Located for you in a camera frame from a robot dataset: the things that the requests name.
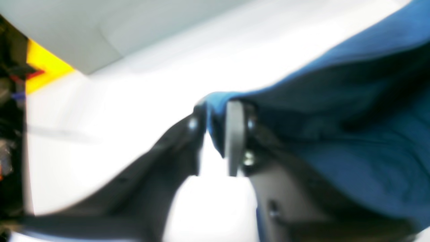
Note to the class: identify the dark blue t-shirt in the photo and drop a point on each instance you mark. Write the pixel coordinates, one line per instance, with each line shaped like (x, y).
(358, 114)

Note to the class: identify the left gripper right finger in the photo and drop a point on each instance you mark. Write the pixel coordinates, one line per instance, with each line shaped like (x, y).
(295, 203)

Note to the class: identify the yellow object at table corner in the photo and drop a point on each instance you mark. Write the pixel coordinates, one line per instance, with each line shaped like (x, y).
(49, 67)

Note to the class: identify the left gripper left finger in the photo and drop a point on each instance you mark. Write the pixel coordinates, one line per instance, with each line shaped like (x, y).
(134, 206)

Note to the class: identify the white table side panel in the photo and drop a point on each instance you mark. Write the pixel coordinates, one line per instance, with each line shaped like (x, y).
(91, 34)

